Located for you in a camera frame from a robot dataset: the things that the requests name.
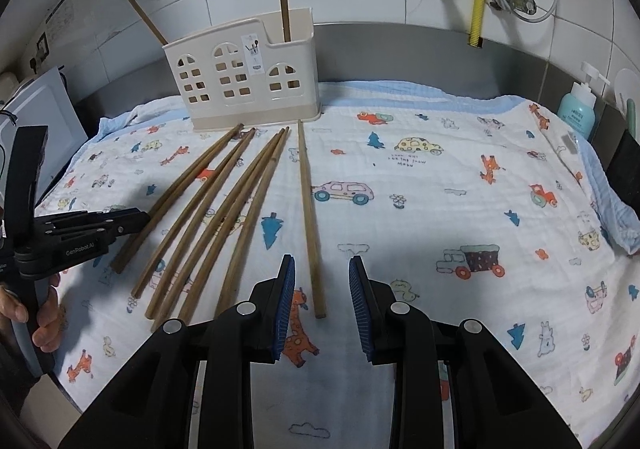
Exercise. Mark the person's left hand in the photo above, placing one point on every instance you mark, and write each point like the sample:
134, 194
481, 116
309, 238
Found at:
47, 324

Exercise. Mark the black utensil container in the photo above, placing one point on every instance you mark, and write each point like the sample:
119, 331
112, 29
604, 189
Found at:
627, 164

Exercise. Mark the beige plastic chopstick holder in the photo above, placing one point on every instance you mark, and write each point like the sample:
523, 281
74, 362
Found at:
240, 79

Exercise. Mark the wall power socket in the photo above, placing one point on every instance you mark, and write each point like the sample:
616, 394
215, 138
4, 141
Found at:
42, 44

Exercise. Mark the white microwave oven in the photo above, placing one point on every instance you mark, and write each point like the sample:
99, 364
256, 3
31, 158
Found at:
50, 114

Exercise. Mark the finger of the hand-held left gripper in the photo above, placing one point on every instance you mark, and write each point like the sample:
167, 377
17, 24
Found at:
130, 221

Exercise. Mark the white round spatula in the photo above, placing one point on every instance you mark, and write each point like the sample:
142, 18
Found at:
627, 89

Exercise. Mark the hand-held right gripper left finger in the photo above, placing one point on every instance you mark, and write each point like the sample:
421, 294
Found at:
282, 309

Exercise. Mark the white wall label sticker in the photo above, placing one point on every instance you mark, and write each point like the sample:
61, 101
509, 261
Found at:
59, 9

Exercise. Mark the printed blanket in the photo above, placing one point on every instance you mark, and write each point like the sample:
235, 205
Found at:
425, 229

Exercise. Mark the teal pump bottle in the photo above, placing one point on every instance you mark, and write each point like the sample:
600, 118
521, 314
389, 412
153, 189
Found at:
577, 114

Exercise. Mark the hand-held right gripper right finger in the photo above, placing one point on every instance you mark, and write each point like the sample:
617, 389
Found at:
361, 309

